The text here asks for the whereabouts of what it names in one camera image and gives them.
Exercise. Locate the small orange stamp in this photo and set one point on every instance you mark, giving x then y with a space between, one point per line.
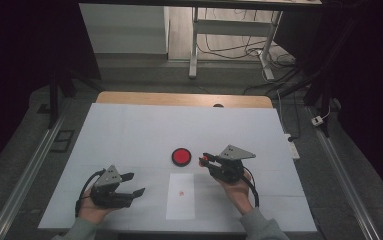
205 158

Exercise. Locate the round red ink pad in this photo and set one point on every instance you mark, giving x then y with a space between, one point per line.
181 156

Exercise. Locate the white-legged desk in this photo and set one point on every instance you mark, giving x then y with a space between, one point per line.
194 50

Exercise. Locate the black stand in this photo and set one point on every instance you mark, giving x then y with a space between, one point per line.
53 100
325 110

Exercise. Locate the white power strip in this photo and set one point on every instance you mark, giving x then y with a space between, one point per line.
292 148

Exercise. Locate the person's right hand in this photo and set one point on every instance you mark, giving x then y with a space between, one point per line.
237 196

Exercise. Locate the white paper sheet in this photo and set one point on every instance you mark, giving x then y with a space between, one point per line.
180 206

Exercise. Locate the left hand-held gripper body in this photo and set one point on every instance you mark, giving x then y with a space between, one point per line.
105 196

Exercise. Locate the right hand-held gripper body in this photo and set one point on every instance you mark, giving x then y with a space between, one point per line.
227 170

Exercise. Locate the person's left hand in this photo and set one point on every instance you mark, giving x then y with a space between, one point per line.
92 211

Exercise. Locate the white cabinet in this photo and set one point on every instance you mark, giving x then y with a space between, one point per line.
125 33

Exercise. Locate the dark curtain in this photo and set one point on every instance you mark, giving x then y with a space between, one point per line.
12 66
379 100

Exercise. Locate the large white table cover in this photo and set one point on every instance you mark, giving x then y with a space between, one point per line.
129 133

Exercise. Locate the dark round table grommet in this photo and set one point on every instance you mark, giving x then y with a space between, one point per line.
218 105

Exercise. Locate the small white adapter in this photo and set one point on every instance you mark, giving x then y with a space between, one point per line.
317 120

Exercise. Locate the metal floor rail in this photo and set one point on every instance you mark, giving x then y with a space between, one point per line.
30 173
345 183

